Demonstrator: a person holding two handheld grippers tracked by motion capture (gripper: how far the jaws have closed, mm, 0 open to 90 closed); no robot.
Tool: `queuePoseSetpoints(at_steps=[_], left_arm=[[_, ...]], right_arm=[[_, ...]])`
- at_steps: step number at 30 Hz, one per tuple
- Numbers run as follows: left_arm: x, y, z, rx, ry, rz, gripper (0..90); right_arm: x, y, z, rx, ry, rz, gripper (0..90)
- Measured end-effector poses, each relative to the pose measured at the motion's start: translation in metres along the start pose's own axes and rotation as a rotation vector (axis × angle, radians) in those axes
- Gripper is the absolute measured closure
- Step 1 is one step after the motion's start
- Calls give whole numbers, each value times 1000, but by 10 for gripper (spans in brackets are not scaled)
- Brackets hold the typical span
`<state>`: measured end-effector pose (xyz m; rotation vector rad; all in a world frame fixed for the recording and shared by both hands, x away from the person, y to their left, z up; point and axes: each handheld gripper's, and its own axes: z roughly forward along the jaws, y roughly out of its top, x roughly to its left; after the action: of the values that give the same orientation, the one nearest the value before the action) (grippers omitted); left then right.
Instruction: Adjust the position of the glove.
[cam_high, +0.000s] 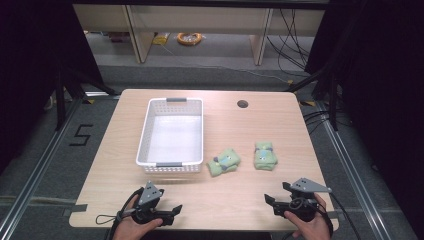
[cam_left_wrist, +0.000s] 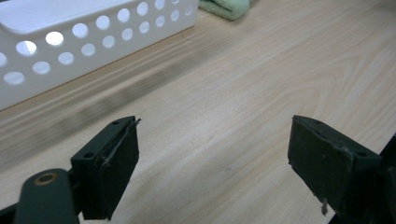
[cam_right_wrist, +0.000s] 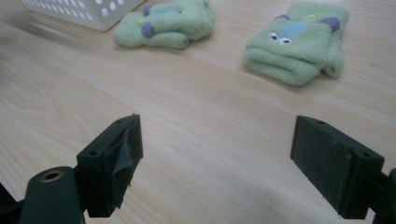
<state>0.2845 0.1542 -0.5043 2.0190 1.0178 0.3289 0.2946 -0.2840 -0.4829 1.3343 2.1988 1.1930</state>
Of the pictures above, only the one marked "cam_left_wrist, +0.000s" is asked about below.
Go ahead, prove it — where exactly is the green patterned sock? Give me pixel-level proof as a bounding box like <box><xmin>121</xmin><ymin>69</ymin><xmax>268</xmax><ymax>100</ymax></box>
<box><xmin>198</xmin><ymin>0</ymin><xmax>252</xmax><ymax>21</ymax></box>

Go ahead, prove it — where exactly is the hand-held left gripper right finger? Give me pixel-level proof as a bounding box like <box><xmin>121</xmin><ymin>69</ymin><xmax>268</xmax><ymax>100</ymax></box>
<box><xmin>287</xmin><ymin>114</ymin><xmax>383</xmax><ymax>220</ymax></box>

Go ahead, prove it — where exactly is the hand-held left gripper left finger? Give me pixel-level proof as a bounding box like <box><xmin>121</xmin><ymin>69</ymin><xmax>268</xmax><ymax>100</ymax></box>
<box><xmin>70</xmin><ymin>115</ymin><xmax>142</xmax><ymax>221</ymax></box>

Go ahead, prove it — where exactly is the white perforated plastic basket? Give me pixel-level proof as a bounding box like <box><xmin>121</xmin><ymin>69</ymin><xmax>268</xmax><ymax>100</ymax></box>
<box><xmin>0</xmin><ymin>0</ymin><xmax>200</xmax><ymax>112</ymax></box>

